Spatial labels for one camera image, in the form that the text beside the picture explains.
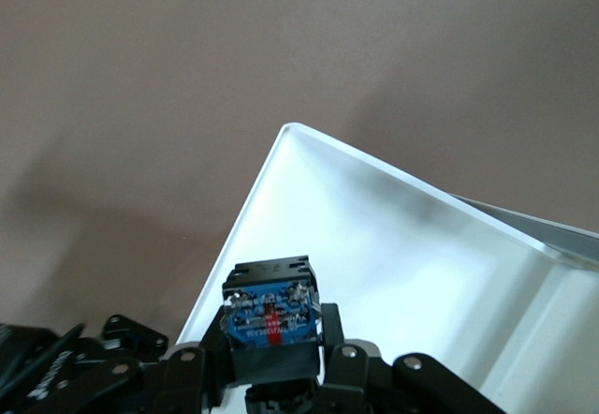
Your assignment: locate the white plastic tray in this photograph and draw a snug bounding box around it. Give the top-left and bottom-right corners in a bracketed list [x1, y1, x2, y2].
[176, 122, 570, 414]

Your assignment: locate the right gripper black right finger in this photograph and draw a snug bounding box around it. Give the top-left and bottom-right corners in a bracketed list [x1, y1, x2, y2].
[320, 302, 506, 414]

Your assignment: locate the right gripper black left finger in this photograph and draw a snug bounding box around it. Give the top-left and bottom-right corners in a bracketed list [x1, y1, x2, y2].
[88, 303, 235, 414]

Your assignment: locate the red push button switch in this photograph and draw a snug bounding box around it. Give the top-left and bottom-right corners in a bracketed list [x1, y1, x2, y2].
[220, 254, 325, 382]

